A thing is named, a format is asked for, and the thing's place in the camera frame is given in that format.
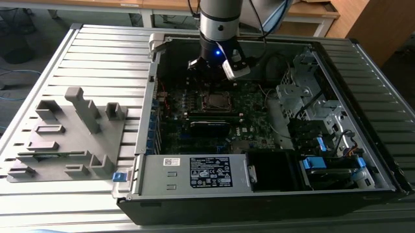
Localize silver square CPU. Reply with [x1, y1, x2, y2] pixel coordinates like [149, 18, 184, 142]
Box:
[208, 93, 228, 107]

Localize dark installed RAM stick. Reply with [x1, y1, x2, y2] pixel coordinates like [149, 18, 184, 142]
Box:
[186, 111, 241, 117]

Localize black graphics card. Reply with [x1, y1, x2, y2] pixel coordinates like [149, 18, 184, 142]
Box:
[189, 120, 230, 137]

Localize silver metal drive cage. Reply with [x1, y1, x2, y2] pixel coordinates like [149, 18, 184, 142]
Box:
[274, 47, 344, 127]

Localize green motherboard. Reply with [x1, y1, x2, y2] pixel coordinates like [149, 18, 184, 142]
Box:
[154, 77, 288, 156]

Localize dark chipset heat sink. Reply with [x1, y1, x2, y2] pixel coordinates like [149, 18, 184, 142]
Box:
[230, 140, 250, 154]

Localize black plastic fan shroud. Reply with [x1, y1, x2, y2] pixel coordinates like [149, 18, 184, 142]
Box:
[245, 150, 300, 192]

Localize grey power supply unit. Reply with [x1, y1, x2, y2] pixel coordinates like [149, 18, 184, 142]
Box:
[138, 154, 253, 195]

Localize blue disk carrier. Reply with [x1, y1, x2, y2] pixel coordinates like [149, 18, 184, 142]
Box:
[300, 156, 326, 170]

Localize grey parts rack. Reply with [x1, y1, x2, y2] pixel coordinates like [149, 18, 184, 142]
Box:
[5, 87, 129, 183]

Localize wooden cabinet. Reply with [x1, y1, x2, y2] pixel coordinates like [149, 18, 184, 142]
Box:
[325, 0, 415, 67]

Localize dark hard disk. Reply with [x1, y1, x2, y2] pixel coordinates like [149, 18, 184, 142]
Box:
[305, 168, 356, 190]

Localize black office chair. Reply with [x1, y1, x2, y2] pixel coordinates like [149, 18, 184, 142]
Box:
[0, 7, 38, 65]

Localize black open PC case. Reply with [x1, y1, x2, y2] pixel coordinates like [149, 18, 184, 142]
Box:
[114, 33, 415, 226]

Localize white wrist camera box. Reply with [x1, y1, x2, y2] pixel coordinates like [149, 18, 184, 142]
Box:
[221, 48, 253, 81]

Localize grey case latch handle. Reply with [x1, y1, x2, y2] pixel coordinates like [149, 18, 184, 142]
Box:
[148, 33, 166, 59]

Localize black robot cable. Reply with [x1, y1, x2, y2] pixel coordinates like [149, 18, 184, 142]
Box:
[248, 0, 272, 46]

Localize thick black data cable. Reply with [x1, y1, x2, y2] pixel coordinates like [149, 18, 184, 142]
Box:
[293, 89, 322, 120]

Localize wooden desk white frame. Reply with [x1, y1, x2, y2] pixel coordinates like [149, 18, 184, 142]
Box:
[141, 0, 341, 37]
[0, 0, 145, 19]

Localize coloured wire bundle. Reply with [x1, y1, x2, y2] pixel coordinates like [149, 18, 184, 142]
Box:
[342, 145, 364, 157]

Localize blue floor cable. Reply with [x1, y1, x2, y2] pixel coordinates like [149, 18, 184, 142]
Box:
[0, 69, 42, 101]

